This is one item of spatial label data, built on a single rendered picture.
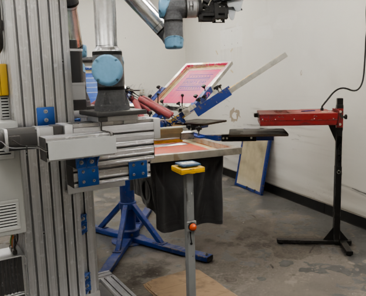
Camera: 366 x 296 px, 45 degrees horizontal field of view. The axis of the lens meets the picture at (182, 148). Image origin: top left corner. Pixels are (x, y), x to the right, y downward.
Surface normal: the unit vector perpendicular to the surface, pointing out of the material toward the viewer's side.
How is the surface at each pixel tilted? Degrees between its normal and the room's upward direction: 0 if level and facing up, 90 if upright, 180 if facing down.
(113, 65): 98
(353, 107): 90
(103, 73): 98
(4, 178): 90
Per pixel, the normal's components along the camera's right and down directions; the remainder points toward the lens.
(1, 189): 0.52, 0.11
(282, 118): -0.13, 0.15
